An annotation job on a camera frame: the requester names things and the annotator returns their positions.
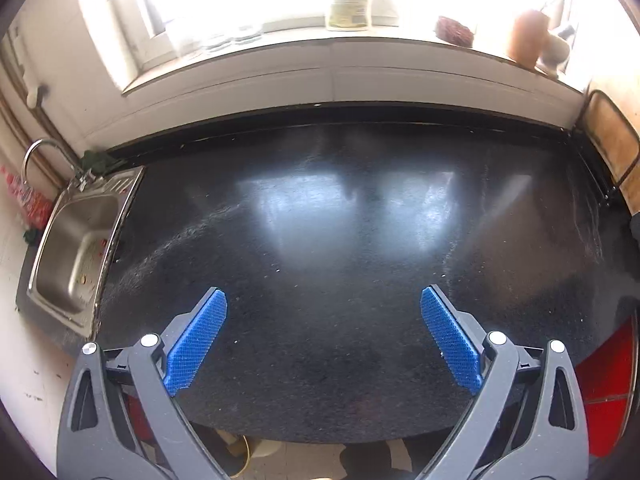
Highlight yellow cable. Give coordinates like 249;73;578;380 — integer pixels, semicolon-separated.
229;435;257;479

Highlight white vase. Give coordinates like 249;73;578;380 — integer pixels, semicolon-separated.
536;35;571;77

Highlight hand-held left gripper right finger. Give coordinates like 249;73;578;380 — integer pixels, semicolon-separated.
415;285;588;480

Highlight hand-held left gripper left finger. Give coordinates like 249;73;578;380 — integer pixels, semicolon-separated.
57;287;228;480

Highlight brown scrubber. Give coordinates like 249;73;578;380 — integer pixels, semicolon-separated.
435;15;475;47

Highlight orange vase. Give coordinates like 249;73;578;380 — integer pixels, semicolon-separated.
506;9;551;69

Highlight red bin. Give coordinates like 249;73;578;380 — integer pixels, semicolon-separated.
574;310;640;457

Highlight red patterned bottles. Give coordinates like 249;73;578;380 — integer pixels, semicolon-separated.
0;164;54;232

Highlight wooden tray with black frame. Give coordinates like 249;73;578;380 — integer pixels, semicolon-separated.
575;89;640;202

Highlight steel sink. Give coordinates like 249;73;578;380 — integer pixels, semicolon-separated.
27;166;146;341

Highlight white dishes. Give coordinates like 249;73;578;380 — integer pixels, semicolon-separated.
205;26;264;54

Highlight dark shoe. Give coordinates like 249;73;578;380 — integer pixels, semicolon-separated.
340;442;417;477

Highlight steel faucet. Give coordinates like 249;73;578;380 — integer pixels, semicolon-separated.
22;139;95;192

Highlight green cloth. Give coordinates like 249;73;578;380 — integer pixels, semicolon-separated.
80;149;127;176

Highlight pale jar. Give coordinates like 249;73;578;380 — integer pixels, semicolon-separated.
326;0;371;32

